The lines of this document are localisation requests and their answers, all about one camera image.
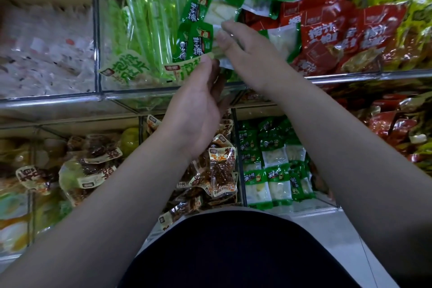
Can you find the pile of brown snack packets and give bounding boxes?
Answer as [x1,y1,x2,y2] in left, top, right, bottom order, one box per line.
[145,114,239,231]

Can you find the green bamboo packet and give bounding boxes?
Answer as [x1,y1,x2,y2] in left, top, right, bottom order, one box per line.
[211,47,236,72]

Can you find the pile of glossy red snacks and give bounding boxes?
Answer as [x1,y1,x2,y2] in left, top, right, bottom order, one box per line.
[337,92,432,174]

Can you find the pile of white jelly sticks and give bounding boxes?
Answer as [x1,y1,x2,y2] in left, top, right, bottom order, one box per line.
[0,4,97,99]

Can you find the pile of green bamboo packets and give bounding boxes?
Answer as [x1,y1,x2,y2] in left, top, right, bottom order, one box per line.
[236,117,315,207]

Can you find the person's left forearm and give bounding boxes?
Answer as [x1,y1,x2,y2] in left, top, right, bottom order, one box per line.
[0,129,203,288]

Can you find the black shirt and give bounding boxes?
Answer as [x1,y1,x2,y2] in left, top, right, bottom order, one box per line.
[118,210,362,288]

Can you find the person's left hand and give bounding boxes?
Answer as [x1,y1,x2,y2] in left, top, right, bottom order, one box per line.
[160,55,227,160]

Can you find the person's right forearm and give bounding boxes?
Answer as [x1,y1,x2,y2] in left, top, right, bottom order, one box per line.
[270,72,432,288]

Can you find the red packets pile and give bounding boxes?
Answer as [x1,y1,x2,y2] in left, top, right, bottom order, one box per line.
[246,0,409,76]

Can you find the yellow green packets pile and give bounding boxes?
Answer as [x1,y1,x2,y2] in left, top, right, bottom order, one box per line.
[358,0,432,69]

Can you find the pile of jelly cups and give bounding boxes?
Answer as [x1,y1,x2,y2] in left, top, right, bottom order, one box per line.
[0,129,139,258]

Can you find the long green vegetable packets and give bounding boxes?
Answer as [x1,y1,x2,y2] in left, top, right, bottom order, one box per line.
[100,0,203,86]

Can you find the person's right hand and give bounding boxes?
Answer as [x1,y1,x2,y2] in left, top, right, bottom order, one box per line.
[215,20,298,96]

